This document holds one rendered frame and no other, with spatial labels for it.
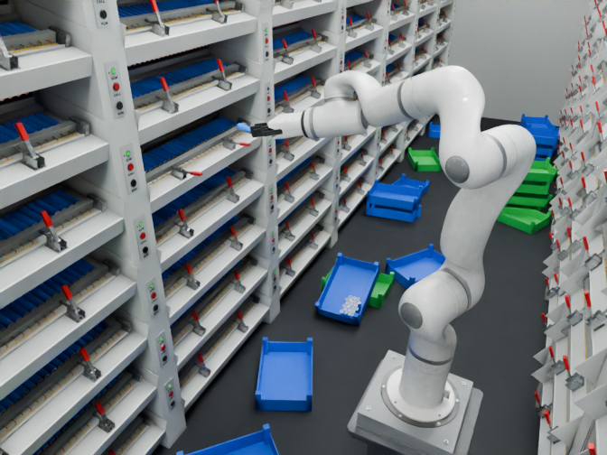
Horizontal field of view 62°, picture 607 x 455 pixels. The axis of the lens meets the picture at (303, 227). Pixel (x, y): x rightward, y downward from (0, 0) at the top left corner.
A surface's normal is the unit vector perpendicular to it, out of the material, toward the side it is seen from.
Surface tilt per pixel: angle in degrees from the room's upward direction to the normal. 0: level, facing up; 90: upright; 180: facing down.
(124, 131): 90
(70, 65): 106
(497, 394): 0
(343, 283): 23
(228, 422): 0
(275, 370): 0
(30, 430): 16
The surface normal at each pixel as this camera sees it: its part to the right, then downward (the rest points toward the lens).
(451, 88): -0.49, -0.05
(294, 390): 0.00, -0.88
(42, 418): 0.26, -0.78
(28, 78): 0.87, 0.44
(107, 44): 0.90, 0.21
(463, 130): -0.64, -0.50
